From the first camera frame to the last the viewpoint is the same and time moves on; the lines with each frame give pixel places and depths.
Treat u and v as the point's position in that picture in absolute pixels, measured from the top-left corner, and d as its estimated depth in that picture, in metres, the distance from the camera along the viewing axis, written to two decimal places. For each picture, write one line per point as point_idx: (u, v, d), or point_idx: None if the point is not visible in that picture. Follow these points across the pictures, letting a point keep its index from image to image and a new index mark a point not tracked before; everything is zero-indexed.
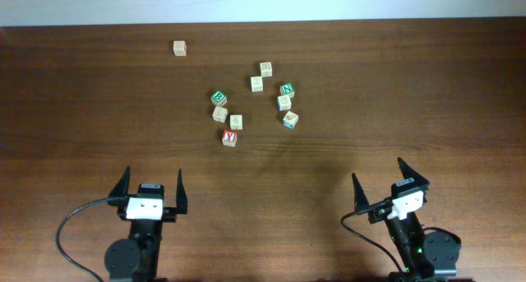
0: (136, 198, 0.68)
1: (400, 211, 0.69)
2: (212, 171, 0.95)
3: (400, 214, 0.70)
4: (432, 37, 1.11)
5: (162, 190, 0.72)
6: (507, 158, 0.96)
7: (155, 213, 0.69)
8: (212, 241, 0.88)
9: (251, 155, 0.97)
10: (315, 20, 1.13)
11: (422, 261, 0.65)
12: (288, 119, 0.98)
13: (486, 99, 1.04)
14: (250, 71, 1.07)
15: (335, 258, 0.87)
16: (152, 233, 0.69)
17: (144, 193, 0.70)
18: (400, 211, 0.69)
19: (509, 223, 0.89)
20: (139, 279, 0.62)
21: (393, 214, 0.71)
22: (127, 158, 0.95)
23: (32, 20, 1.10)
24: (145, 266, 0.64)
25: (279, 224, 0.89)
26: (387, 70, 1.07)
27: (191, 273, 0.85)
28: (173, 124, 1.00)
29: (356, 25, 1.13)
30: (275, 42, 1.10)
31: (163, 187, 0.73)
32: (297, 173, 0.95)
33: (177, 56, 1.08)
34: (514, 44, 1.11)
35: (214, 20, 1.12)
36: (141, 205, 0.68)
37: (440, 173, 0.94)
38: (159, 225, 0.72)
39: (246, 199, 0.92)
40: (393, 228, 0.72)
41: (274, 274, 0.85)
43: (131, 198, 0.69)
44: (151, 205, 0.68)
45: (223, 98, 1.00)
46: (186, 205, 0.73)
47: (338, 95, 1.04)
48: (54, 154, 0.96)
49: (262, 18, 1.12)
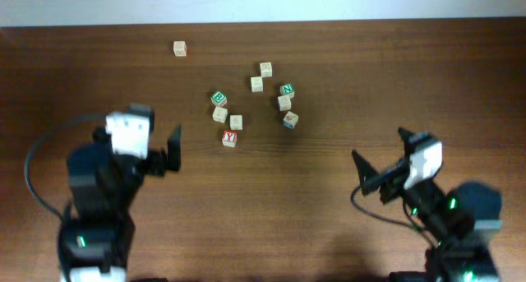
0: (120, 115, 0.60)
1: (420, 168, 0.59)
2: (212, 171, 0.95)
3: (421, 172, 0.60)
4: (432, 37, 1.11)
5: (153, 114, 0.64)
6: (507, 159, 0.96)
7: (141, 140, 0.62)
8: (212, 241, 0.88)
9: (251, 156, 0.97)
10: (315, 20, 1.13)
11: (456, 219, 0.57)
12: (288, 120, 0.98)
13: (486, 99, 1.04)
14: (250, 71, 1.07)
15: (335, 259, 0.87)
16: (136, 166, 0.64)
17: (131, 113, 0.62)
18: (420, 168, 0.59)
19: (509, 223, 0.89)
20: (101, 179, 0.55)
21: (412, 176, 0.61)
22: None
23: (33, 20, 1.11)
24: (109, 175, 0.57)
25: (279, 225, 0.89)
26: (387, 71, 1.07)
27: (191, 273, 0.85)
28: (173, 124, 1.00)
29: (356, 25, 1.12)
30: (275, 42, 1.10)
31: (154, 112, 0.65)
32: (297, 173, 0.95)
33: (177, 56, 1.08)
34: (514, 45, 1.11)
35: (214, 21, 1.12)
36: (126, 124, 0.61)
37: (440, 173, 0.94)
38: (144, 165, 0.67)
39: (246, 199, 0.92)
40: (412, 198, 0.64)
41: (274, 275, 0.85)
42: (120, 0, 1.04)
43: (114, 114, 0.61)
44: (137, 126, 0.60)
45: (223, 98, 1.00)
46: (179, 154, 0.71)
47: (338, 95, 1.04)
48: (54, 154, 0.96)
49: (262, 18, 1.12)
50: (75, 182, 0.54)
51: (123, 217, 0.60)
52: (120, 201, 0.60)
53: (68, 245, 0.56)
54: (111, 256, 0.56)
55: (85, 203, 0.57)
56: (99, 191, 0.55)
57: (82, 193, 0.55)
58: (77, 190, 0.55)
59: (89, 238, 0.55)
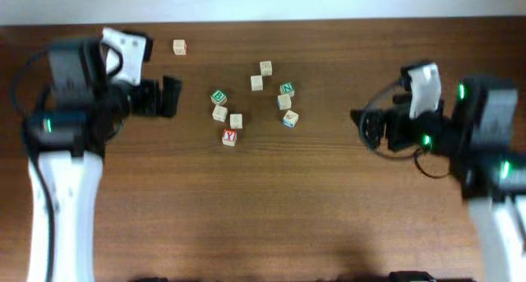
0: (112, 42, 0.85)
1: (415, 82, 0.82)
2: (211, 171, 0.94)
3: (417, 84, 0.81)
4: (433, 36, 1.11)
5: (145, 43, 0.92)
6: None
7: (140, 49, 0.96)
8: (212, 240, 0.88)
9: (251, 155, 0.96)
10: (315, 19, 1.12)
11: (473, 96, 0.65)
12: (288, 118, 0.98)
13: None
14: (250, 71, 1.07)
15: (335, 258, 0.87)
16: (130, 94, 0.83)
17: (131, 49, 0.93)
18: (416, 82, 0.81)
19: None
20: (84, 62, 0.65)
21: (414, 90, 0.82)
22: (128, 157, 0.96)
23: (31, 19, 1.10)
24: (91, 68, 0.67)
25: (279, 224, 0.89)
26: (387, 70, 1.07)
27: (191, 272, 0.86)
28: (173, 123, 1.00)
29: (357, 23, 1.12)
30: (275, 40, 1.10)
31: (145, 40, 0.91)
32: (297, 173, 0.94)
33: (177, 55, 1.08)
34: (514, 44, 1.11)
35: (214, 20, 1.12)
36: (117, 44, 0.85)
37: (440, 173, 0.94)
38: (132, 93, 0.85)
39: (246, 198, 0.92)
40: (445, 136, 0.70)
41: (274, 274, 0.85)
42: None
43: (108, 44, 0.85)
44: (135, 43, 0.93)
45: (223, 97, 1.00)
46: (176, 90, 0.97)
47: (338, 94, 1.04)
48: None
49: (262, 17, 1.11)
50: (62, 59, 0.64)
51: (99, 107, 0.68)
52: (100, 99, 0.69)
53: (34, 131, 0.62)
54: (82, 140, 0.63)
55: (63, 90, 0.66)
56: (77, 76, 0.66)
57: (64, 79, 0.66)
58: (61, 74, 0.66)
59: (58, 122, 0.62)
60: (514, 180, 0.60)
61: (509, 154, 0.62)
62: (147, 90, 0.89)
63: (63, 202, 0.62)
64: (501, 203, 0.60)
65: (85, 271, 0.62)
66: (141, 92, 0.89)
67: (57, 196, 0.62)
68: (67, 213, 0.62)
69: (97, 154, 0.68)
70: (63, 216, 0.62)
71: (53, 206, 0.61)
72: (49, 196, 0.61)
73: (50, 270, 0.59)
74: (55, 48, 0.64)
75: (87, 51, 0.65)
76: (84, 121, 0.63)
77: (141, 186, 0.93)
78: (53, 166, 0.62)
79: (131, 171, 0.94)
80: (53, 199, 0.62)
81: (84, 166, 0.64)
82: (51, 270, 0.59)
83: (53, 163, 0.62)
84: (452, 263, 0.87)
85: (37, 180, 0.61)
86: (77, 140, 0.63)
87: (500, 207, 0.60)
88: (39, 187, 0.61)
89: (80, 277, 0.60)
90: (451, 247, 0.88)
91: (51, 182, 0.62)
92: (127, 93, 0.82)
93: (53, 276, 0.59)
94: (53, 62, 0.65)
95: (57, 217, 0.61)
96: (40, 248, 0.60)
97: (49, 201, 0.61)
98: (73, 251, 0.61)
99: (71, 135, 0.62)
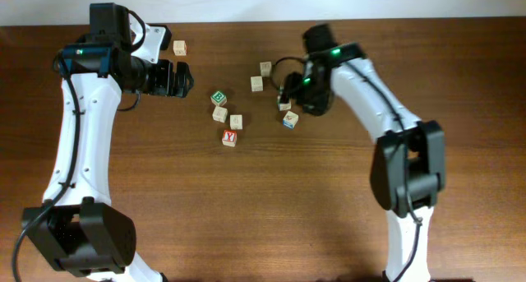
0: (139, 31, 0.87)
1: None
2: (211, 171, 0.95)
3: None
4: (432, 36, 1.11)
5: (164, 31, 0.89)
6: (507, 158, 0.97)
7: (159, 37, 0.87)
8: (212, 240, 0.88)
9: (252, 155, 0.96)
10: (315, 20, 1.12)
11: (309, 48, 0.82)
12: (288, 119, 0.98)
13: (486, 98, 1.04)
14: (251, 71, 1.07)
15: (335, 258, 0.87)
16: (153, 71, 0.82)
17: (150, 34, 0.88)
18: None
19: (508, 223, 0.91)
20: (124, 13, 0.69)
21: None
22: (128, 158, 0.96)
23: (30, 20, 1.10)
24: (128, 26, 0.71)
25: (279, 224, 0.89)
26: (387, 71, 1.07)
27: (191, 273, 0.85)
28: (173, 124, 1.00)
29: (357, 24, 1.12)
30: (275, 41, 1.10)
31: (164, 29, 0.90)
32: (297, 173, 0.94)
33: (177, 56, 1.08)
34: (514, 44, 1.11)
35: (214, 20, 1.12)
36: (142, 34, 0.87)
37: None
38: (155, 71, 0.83)
39: (246, 198, 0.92)
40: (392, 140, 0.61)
41: (274, 275, 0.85)
42: None
43: (136, 36, 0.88)
44: (154, 30, 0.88)
45: (223, 98, 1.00)
46: (187, 75, 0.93)
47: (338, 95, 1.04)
48: (53, 154, 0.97)
49: (262, 17, 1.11)
50: (97, 7, 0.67)
51: (126, 53, 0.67)
52: (129, 50, 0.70)
53: (72, 58, 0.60)
54: (112, 67, 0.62)
55: (94, 34, 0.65)
56: (109, 26, 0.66)
57: (96, 30, 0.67)
58: (93, 26, 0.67)
59: (88, 51, 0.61)
60: (348, 55, 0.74)
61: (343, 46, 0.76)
62: (164, 70, 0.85)
63: (91, 106, 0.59)
64: (341, 62, 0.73)
65: (103, 189, 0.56)
66: (159, 70, 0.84)
67: (86, 99, 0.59)
68: (92, 118, 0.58)
69: (118, 90, 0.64)
70: (91, 117, 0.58)
71: (81, 109, 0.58)
72: (77, 103, 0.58)
73: (67, 185, 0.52)
74: (94, 5, 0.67)
75: (118, 11, 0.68)
76: (112, 51, 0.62)
77: (141, 187, 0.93)
78: (82, 81, 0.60)
79: (131, 171, 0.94)
80: (80, 104, 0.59)
81: (109, 85, 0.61)
82: (76, 158, 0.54)
83: (84, 80, 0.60)
84: (453, 263, 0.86)
85: (68, 92, 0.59)
86: (105, 67, 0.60)
87: (343, 70, 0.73)
88: (71, 94, 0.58)
89: (93, 191, 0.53)
90: (451, 247, 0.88)
91: (80, 91, 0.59)
92: (148, 71, 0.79)
93: (76, 160, 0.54)
94: (91, 18, 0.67)
95: (84, 117, 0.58)
96: (62, 151, 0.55)
97: (77, 105, 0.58)
98: (92, 144, 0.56)
99: (99, 62, 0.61)
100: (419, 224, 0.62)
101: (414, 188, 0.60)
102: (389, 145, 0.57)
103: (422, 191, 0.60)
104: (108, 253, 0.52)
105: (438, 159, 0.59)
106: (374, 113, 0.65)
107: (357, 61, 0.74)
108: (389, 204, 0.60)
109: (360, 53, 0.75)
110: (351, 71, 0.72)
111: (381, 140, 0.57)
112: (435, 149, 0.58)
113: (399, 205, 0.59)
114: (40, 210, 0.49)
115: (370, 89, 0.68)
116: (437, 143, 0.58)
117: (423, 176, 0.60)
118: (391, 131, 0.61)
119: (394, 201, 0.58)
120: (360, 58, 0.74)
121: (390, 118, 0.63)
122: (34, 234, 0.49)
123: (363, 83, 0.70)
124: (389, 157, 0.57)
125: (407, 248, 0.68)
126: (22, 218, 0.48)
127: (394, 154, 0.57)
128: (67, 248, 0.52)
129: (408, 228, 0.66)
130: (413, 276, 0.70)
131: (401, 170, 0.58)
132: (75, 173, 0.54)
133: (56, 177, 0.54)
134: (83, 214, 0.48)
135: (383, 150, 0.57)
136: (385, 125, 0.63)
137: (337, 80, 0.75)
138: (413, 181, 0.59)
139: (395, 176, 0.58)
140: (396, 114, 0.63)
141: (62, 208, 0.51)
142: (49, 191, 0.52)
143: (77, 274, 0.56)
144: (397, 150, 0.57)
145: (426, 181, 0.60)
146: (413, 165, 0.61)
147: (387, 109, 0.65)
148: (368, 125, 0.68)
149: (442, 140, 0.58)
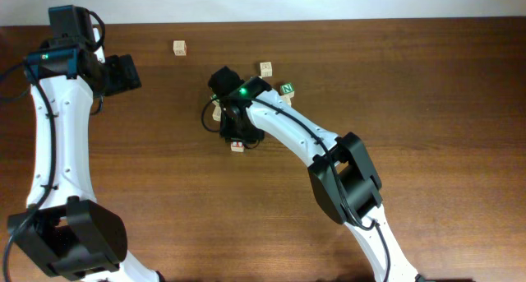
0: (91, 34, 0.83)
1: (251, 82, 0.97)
2: (212, 171, 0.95)
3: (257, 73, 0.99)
4: (431, 37, 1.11)
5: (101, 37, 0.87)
6: (507, 158, 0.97)
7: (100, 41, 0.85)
8: (212, 241, 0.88)
9: (251, 155, 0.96)
10: (315, 20, 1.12)
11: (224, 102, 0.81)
12: None
13: (486, 98, 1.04)
14: (251, 71, 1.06)
15: (335, 259, 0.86)
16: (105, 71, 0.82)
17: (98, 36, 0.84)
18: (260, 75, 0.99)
19: (508, 223, 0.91)
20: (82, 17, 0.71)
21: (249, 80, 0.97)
22: (127, 158, 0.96)
23: (29, 20, 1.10)
24: (88, 30, 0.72)
25: (279, 224, 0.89)
26: (387, 71, 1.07)
27: (191, 273, 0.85)
28: (173, 124, 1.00)
29: (356, 25, 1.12)
30: (275, 42, 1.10)
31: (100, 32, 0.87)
32: (296, 173, 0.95)
33: (177, 56, 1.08)
34: (514, 44, 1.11)
35: (214, 20, 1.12)
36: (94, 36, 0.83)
37: (439, 173, 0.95)
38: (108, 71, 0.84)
39: (245, 198, 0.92)
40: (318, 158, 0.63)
41: (274, 275, 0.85)
42: None
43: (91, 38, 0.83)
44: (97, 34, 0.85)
45: None
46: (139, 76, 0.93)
47: (338, 94, 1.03)
48: None
49: (262, 18, 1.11)
50: (57, 11, 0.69)
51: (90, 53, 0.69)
52: (92, 50, 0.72)
53: (39, 64, 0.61)
54: (79, 67, 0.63)
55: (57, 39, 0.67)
56: (71, 29, 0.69)
57: (58, 34, 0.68)
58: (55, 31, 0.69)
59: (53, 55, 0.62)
60: (255, 91, 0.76)
61: (248, 82, 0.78)
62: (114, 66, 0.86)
63: (64, 108, 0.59)
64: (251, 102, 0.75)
65: (88, 187, 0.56)
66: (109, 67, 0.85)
67: (57, 103, 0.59)
68: (68, 120, 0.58)
69: (89, 91, 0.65)
70: (66, 119, 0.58)
71: (55, 112, 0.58)
72: (50, 106, 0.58)
73: (50, 187, 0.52)
74: (53, 8, 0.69)
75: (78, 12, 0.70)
76: (77, 53, 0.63)
77: (140, 187, 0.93)
78: (53, 85, 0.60)
79: (131, 170, 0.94)
80: (53, 106, 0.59)
81: (80, 86, 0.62)
82: (55, 159, 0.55)
83: (54, 83, 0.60)
84: (453, 263, 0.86)
85: (38, 97, 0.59)
86: (72, 68, 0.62)
87: (256, 110, 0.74)
88: (42, 99, 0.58)
89: (76, 190, 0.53)
90: (451, 246, 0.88)
91: (51, 95, 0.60)
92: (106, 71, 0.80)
93: (56, 162, 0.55)
94: (53, 24, 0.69)
95: (58, 120, 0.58)
96: (41, 155, 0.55)
97: (49, 108, 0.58)
98: (69, 145, 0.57)
99: (66, 64, 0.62)
100: (374, 223, 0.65)
101: (356, 197, 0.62)
102: (319, 170, 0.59)
103: (364, 195, 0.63)
104: (100, 251, 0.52)
105: (366, 164, 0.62)
106: (297, 143, 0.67)
107: (265, 94, 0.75)
108: (340, 219, 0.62)
109: (265, 85, 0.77)
110: (263, 107, 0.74)
111: (311, 168, 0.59)
112: (360, 158, 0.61)
113: (348, 218, 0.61)
114: (24, 216, 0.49)
115: (284, 119, 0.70)
116: (359, 150, 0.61)
117: (360, 182, 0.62)
118: (318, 154, 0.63)
119: (343, 214, 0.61)
120: (266, 90, 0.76)
121: (313, 142, 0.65)
122: (23, 241, 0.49)
123: (278, 114, 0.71)
124: (324, 181, 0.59)
125: (380, 252, 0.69)
126: (8, 225, 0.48)
127: (326, 176, 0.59)
128: (59, 252, 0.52)
129: (371, 234, 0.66)
130: (403, 274, 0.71)
131: (337, 188, 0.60)
132: (57, 173, 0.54)
133: (37, 180, 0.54)
134: (68, 214, 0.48)
135: (316, 177, 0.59)
136: (310, 151, 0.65)
137: (253, 117, 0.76)
138: (352, 191, 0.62)
139: (335, 195, 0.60)
140: (316, 137, 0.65)
141: (48, 210, 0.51)
142: (32, 196, 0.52)
143: (71, 277, 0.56)
144: (327, 172, 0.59)
145: (366, 186, 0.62)
146: (348, 175, 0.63)
147: (307, 135, 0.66)
148: (297, 154, 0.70)
149: (363, 147, 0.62)
